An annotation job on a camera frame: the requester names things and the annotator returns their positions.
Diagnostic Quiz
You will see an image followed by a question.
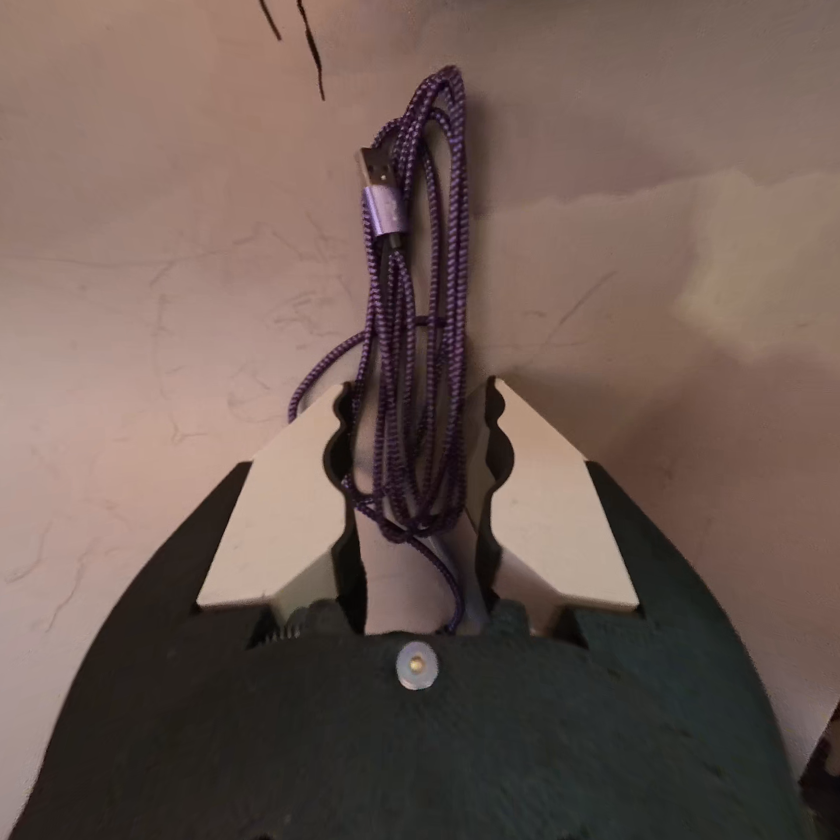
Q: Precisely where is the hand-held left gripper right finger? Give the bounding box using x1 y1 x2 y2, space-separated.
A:
481 377 641 634

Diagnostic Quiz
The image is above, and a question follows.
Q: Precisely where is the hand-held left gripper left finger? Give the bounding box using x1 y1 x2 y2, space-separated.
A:
196 382 366 635

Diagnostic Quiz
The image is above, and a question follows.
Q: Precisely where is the purple braided usb cable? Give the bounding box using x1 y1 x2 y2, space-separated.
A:
287 63 473 634

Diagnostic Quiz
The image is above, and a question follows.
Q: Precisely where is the black twist tie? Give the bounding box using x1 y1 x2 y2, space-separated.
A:
258 0 327 102

